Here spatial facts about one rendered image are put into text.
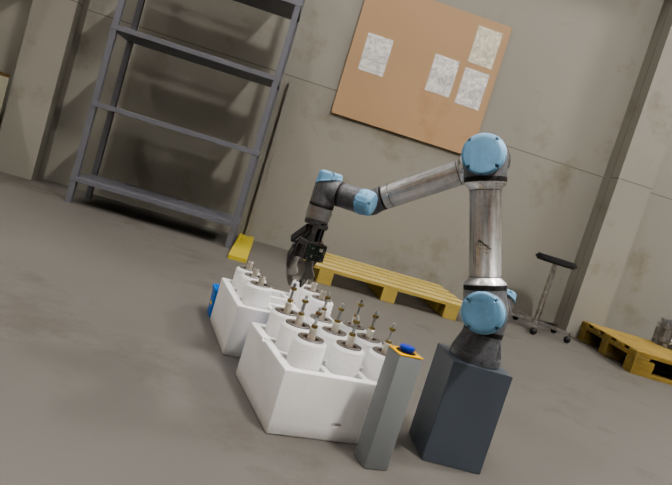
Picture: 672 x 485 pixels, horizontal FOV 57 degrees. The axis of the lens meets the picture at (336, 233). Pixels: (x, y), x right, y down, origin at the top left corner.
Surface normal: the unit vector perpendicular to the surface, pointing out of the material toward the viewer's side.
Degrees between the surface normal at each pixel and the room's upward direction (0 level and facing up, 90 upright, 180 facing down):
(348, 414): 90
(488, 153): 83
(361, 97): 90
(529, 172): 90
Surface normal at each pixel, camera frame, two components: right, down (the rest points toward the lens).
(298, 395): 0.35, 0.19
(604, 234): 0.09, 0.11
